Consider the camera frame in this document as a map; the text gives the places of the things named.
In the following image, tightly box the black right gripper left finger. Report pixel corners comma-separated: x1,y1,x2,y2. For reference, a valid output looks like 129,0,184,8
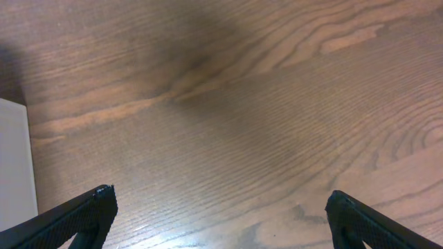
1,185,118,249

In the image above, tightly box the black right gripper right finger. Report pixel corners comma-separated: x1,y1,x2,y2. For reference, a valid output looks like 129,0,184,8
325,190,442,249

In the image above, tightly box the white cardboard box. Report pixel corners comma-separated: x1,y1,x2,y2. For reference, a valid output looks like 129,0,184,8
0,99,38,231

